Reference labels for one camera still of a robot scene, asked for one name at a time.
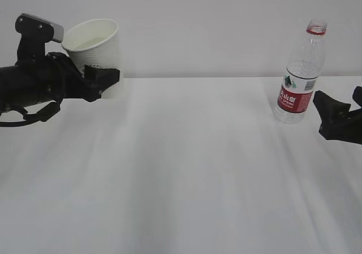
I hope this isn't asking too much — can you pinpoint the white paper coffee cup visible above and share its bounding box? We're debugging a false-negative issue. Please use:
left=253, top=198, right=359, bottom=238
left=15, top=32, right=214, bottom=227
left=62, top=19, right=122, bottom=80

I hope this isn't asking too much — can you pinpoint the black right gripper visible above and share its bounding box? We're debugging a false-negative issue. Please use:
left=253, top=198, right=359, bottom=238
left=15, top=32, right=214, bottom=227
left=313, top=86, right=362, bottom=144

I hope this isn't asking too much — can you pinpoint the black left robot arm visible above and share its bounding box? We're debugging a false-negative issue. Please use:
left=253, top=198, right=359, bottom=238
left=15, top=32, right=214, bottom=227
left=1, top=52, right=120, bottom=113

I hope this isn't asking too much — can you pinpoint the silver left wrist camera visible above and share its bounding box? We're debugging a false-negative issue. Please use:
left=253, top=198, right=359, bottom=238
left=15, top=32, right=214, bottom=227
left=15, top=13, right=64, bottom=62

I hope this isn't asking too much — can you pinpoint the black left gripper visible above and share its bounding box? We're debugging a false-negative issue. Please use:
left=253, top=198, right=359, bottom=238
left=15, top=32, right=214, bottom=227
left=46, top=52, right=120, bottom=102

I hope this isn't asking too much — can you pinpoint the clear plastic water bottle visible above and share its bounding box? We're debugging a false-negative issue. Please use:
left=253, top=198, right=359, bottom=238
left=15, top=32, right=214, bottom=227
left=274, top=19, right=327, bottom=124

